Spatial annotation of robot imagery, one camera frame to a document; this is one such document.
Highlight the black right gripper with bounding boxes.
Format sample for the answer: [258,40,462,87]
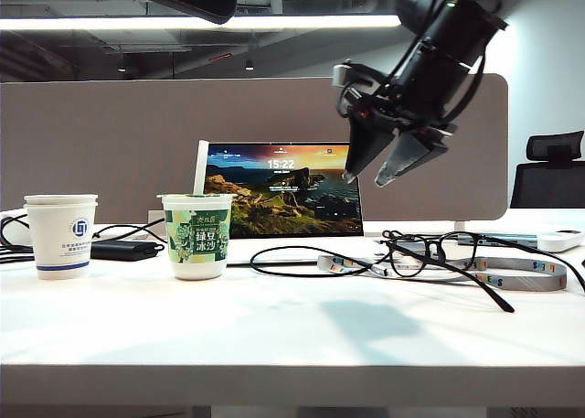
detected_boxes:
[336,62,459,188]

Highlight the black charger cable with plug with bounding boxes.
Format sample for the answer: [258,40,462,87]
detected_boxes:
[250,229,415,278]

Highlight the beige fabric desk divider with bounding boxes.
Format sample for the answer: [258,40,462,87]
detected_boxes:
[0,73,509,225]

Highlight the white laptop with landscape wallpaper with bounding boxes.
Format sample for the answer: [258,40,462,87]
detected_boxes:
[200,141,389,267]

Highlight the blue grey usb hub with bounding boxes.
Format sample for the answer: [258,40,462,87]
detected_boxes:
[456,232,538,249]

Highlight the long linear ceiling light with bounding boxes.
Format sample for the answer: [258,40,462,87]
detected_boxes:
[0,15,403,31]

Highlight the black mesh office chair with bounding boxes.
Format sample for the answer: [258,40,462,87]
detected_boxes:
[509,130,585,210]

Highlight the white drinking straw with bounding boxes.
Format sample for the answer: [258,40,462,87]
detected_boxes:
[192,139,211,196]

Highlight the black round eyeglasses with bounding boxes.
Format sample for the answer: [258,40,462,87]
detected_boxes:
[381,229,585,313]

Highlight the green printed drink cup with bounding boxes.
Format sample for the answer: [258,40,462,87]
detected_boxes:
[156,192,238,281]

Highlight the black power adapter brick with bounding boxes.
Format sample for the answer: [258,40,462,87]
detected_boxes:
[90,240,165,263]

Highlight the plain white paper cup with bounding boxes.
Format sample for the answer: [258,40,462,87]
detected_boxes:
[23,194,99,209]

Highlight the white paper cup blue logo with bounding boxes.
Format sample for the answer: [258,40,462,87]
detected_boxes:
[26,202,98,282]

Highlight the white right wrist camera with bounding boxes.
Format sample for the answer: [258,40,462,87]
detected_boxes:
[332,63,353,88]

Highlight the grey printed lanyard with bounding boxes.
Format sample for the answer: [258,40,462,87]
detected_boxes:
[317,254,568,292]

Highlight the beige cable box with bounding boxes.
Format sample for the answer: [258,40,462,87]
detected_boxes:
[147,209,168,240]

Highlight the black adapter cable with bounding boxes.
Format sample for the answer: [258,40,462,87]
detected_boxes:
[90,216,168,254]

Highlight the black cable bundle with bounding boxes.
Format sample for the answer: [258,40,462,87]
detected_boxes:
[0,247,37,266]

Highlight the black looped cable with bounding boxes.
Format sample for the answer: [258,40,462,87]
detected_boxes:
[0,215,31,249]

